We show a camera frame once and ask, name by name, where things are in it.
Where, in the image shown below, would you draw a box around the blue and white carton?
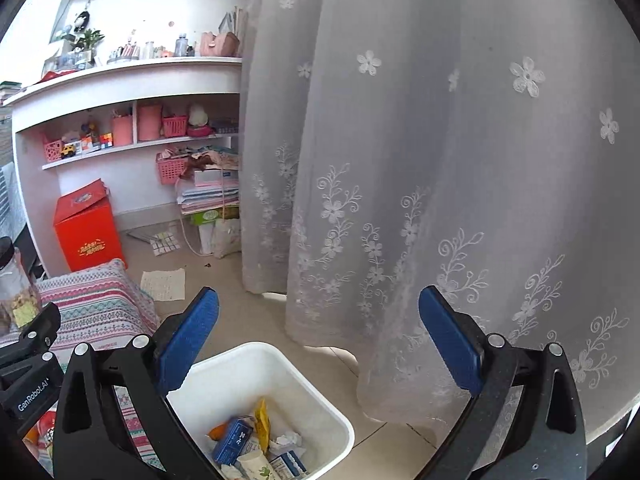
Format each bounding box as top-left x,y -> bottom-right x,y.
270,450 -> 309,480

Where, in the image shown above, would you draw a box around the tall pink container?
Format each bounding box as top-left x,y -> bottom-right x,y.
137,104 -> 163,142

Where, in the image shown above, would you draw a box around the stack of books and papers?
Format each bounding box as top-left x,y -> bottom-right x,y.
176,146 -> 242,216

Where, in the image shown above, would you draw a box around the white plastic bag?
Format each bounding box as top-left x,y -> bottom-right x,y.
200,217 -> 242,259

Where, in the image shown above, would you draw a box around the pile of mixed nuts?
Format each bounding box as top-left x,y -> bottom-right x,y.
0,287 -> 43,335

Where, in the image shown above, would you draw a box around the white trash bin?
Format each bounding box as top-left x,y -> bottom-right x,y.
167,341 -> 356,480

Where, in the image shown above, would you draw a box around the crumpled white tissue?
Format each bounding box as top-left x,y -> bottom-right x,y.
270,430 -> 304,453

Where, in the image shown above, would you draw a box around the grid patterned paper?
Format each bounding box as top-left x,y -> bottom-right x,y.
150,232 -> 182,257

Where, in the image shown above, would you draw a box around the pink bag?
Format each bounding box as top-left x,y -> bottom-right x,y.
200,31 -> 239,58

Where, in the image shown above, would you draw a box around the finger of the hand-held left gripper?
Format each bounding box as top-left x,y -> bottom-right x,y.
0,302 -> 65,391

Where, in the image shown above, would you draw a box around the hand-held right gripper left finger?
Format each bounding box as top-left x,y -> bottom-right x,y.
52,286 -> 223,480

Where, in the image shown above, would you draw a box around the green potted plant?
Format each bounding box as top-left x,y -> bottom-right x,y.
75,29 -> 106,54

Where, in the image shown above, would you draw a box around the white shelf unit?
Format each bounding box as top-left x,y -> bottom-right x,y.
10,0 -> 257,281

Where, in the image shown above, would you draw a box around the white floral lace curtain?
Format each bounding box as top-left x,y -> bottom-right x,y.
239,0 -> 640,448

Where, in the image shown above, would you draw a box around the clear jar with yellow label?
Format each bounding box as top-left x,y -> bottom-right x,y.
0,237 -> 43,335

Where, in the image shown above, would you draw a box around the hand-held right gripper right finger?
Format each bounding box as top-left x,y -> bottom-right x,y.
417,285 -> 587,480

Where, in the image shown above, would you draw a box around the red green patterned tablecloth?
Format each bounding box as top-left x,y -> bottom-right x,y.
0,258 -> 161,466

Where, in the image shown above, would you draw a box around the white cable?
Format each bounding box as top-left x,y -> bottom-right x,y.
179,185 -> 227,257

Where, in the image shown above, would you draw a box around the red cardboard box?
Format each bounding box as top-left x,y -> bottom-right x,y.
52,178 -> 128,273

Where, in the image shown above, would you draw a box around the small pink container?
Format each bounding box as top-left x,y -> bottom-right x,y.
111,115 -> 134,146

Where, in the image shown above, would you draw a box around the green tissue box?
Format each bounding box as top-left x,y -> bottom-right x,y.
190,209 -> 237,227

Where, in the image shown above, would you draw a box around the handwritten paper sheet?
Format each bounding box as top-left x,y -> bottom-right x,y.
140,268 -> 186,303

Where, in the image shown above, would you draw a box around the plush toy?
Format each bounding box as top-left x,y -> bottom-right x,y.
187,104 -> 211,137

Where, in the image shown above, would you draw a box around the yellow packet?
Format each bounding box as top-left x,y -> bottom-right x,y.
254,397 -> 272,456

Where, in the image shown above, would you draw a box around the colourful puzzle cubes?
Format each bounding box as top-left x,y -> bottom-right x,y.
80,132 -> 114,152

